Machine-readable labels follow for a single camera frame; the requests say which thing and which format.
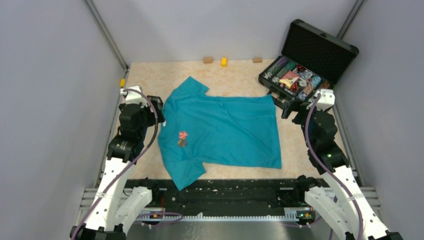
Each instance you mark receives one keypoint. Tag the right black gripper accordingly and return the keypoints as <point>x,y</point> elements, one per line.
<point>291,106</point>

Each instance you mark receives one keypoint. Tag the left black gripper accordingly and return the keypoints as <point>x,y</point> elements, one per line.
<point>152,118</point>

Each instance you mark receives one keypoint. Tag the round grey yellow brooch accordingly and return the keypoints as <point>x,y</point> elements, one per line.
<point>182,143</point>

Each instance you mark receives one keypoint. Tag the teal t-shirt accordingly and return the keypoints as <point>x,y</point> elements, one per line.
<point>225,130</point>

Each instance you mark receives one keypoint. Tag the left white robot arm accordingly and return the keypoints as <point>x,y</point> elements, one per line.
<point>108,218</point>

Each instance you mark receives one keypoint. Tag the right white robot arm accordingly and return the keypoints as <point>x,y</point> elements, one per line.
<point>348,213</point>

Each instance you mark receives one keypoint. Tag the yellow block at left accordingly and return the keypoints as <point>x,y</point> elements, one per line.
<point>122,82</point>

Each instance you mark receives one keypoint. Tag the yellow block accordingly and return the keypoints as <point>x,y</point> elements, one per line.
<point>223,62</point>
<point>122,82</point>

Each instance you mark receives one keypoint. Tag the pink card in case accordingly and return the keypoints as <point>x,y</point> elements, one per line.
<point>289,79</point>

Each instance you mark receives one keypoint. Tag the black carrying case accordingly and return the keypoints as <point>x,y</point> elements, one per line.
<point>319,58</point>

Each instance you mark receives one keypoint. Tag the right tan wooden block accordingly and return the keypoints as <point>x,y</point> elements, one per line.
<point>257,60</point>

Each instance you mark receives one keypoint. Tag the tan wooden block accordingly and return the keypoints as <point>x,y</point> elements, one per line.
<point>208,60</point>
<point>257,60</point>

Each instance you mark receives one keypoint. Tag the left tan wooden block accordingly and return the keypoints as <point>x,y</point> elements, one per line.
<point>208,60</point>

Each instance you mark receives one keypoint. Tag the yellow block at back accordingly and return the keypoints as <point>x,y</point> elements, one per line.
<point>223,62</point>

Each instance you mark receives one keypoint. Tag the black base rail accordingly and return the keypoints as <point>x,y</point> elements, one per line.
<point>223,197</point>

